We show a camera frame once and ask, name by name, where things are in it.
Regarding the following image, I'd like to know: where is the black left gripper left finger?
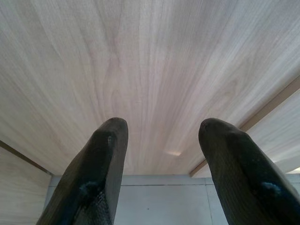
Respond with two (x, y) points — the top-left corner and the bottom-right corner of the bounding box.
(36, 117), (129, 225)

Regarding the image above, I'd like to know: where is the light wood cabinet door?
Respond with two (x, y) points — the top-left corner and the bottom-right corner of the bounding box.
(0, 140), (52, 225)
(0, 0), (300, 176)
(189, 91), (300, 178)

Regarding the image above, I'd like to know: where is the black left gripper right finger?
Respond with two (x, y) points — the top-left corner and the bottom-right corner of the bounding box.
(198, 118), (300, 225)

